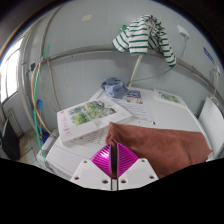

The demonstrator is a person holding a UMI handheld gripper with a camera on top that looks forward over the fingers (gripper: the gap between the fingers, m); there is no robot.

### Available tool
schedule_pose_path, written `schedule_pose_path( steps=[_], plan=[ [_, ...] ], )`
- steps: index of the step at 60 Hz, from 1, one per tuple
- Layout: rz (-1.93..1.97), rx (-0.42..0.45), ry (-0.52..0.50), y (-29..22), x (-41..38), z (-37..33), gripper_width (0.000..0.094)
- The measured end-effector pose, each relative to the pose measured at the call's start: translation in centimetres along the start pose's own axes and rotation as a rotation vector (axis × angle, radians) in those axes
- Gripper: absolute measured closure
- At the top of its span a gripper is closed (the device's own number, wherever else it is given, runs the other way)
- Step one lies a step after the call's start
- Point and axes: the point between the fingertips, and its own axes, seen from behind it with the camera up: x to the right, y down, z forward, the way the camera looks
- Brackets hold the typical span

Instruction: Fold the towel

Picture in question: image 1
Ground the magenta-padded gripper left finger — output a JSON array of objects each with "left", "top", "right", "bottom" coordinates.
[{"left": 70, "top": 142, "right": 113, "bottom": 191}]

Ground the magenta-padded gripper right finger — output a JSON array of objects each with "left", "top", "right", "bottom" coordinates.
[{"left": 116, "top": 142, "right": 159, "bottom": 191}]

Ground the brown towel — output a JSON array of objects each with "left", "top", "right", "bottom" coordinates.
[{"left": 105, "top": 121, "right": 213, "bottom": 179}]

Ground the large white picture booklet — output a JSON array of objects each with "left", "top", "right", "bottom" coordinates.
[{"left": 56, "top": 96, "right": 133, "bottom": 144}]

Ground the printed paper leaflet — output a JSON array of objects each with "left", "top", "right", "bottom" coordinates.
[{"left": 113, "top": 89, "right": 158, "bottom": 126}]

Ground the white flat-top washing machine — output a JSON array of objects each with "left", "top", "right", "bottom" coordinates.
[{"left": 36, "top": 87, "right": 214, "bottom": 183}]

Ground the crumpled blue cloth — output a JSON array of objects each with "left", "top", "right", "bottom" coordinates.
[{"left": 100, "top": 77, "right": 129, "bottom": 99}]

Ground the small white picture booklet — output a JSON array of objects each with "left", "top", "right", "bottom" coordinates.
[{"left": 153, "top": 88, "right": 187, "bottom": 108}]

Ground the white vertical pipe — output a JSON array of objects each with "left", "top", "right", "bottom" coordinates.
[{"left": 128, "top": 54, "right": 144, "bottom": 88}]

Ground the white grey-lid washing machine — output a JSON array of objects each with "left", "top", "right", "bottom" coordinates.
[{"left": 198, "top": 96, "right": 224, "bottom": 152}]

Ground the window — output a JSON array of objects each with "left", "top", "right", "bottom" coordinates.
[{"left": 0, "top": 36, "right": 25, "bottom": 105}]

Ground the green white striped shirt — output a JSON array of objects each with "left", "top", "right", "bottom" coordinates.
[{"left": 111, "top": 14, "right": 177, "bottom": 68}]

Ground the green hose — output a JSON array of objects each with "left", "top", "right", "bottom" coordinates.
[{"left": 31, "top": 44, "right": 51, "bottom": 162}]

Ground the tan hose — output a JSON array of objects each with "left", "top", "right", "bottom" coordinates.
[{"left": 30, "top": 58, "right": 57, "bottom": 138}]

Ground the grey horizontal wall pipe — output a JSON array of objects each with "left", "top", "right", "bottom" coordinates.
[{"left": 43, "top": 44, "right": 224, "bottom": 98}]

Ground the metal wall faucet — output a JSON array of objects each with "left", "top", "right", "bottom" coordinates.
[{"left": 211, "top": 64, "right": 222, "bottom": 98}]

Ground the grey power cable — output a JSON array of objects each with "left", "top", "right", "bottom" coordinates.
[{"left": 129, "top": 35, "right": 190, "bottom": 84}]

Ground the blue wall sign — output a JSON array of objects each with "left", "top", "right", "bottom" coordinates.
[{"left": 202, "top": 46, "right": 216, "bottom": 64}]

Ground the white wall socket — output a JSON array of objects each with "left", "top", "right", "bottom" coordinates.
[{"left": 176, "top": 24, "right": 190, "bottom": 39}]

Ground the beige wall sticker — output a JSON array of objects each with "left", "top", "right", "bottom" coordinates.
[{"left": 81, "top": 13, "right": 93, "bottom": 22}]

